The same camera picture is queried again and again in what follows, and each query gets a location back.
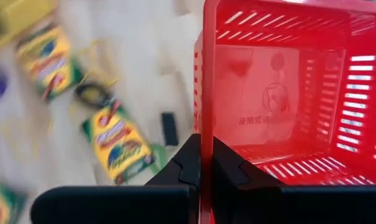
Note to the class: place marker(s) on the yellow rubber band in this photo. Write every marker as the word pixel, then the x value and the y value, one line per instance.
pixel 98 76

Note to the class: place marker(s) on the yellow plastic basket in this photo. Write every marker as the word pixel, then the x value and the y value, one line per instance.
pixel 13 18

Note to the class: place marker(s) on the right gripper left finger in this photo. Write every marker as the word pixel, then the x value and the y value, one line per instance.
pixel 128 205

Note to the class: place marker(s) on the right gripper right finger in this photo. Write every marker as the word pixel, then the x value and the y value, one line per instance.
pixel 299 205

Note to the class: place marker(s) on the red plastic basket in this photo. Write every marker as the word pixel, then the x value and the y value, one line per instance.
pixel 330 109

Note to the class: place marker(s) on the yellow green crayon box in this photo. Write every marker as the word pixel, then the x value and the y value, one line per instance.
pixel 1 205
pixel 119 143
pixel 49 62

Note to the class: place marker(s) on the small black rectangular object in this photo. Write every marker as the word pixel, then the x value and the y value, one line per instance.
pixel 169 129

